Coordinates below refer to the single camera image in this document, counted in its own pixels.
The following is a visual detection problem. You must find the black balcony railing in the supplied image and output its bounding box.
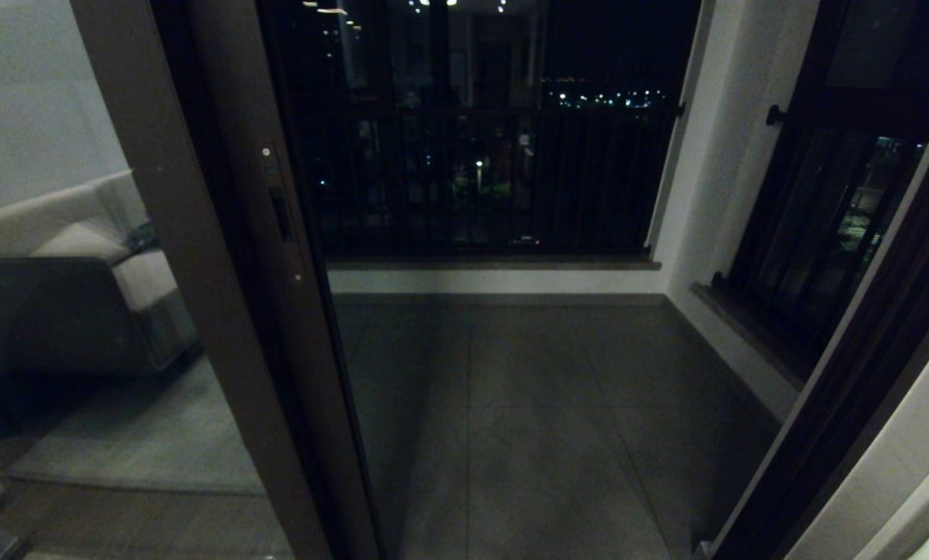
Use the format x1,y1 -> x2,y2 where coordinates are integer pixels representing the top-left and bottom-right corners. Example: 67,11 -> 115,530
293,97 -> 684,259

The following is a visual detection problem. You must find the beige sofa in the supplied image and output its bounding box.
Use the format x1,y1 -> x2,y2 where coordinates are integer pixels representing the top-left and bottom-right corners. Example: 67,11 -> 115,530
0,170 -> 198,376

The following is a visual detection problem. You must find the stone window sill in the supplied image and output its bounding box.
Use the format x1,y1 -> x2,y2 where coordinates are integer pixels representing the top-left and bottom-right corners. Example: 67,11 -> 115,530
691,281 -> 812,391

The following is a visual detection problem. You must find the black barred window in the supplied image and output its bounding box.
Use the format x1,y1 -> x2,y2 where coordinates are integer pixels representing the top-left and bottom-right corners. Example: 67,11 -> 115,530
711,0 -> 929,376

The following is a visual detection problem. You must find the brown framed sliding glass door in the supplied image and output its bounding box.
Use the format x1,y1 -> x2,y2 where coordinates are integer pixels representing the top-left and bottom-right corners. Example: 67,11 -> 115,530
153,0 -> 389,560

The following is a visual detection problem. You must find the dark green cloth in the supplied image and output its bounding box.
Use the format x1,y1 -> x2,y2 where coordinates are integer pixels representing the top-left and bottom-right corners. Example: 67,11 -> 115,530
125,221 -> 162,252

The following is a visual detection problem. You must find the brown framed fixed glass panel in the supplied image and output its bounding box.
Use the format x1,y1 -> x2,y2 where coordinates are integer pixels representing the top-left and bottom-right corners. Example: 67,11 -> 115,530
0,0 -> 333,560

